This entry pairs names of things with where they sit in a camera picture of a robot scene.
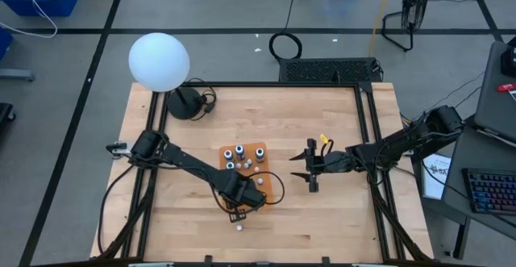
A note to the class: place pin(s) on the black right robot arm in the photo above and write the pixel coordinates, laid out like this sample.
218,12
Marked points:
403,142

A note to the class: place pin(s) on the yellow tag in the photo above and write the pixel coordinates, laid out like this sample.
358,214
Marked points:
323,138

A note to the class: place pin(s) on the green-capped food colouring bottle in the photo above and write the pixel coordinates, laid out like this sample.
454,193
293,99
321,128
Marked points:
230,165

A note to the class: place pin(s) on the black backlit keyboard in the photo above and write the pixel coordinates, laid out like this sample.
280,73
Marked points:
492,190

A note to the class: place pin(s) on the purple-capped food colouring bottle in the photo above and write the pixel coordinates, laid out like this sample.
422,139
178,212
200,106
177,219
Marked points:
228,154

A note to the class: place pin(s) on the black floor object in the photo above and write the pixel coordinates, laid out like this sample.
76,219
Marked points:
6,113

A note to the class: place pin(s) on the black table edge bracket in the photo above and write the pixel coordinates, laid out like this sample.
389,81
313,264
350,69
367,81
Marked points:
325,261
207,259

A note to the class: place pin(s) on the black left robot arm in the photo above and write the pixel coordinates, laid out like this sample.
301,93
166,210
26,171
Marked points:
189,166

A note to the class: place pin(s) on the black mesh mat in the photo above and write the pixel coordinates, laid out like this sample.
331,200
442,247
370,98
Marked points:
330,70

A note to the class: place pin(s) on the grey floor stand foot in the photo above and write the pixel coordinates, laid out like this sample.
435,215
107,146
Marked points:
16,74

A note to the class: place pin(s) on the black aluminium table frame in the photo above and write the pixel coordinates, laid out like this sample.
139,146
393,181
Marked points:
262,84

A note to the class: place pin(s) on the white globe table lamp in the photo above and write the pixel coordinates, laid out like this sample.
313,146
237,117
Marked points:
159,61

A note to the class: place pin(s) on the black-capped food colouring bottle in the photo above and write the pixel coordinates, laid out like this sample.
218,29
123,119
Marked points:
260,154

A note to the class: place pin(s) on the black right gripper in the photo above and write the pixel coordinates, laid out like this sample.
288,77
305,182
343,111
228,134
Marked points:
334,162

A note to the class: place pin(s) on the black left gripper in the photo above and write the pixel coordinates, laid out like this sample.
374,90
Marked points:
242,192

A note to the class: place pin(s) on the blue-capped food colouring bottle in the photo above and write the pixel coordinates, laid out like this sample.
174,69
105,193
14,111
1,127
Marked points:
240,151

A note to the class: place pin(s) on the grey desk with keyboard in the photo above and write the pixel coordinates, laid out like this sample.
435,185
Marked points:
463,154

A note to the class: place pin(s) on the black floor fan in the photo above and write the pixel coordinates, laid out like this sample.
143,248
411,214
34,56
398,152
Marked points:
414,5

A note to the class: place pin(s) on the orange translucent plastic bin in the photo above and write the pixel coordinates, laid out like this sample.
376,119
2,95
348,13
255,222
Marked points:
250,147

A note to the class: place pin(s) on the blue container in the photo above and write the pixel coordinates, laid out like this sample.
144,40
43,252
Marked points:
4,43

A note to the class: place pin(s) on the black desk item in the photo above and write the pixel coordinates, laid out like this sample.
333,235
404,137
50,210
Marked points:
508,59

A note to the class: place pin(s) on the white paper sheet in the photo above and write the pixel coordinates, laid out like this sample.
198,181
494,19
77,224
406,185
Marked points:
437,176

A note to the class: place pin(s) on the red desk item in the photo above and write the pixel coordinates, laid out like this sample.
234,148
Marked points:
507,87

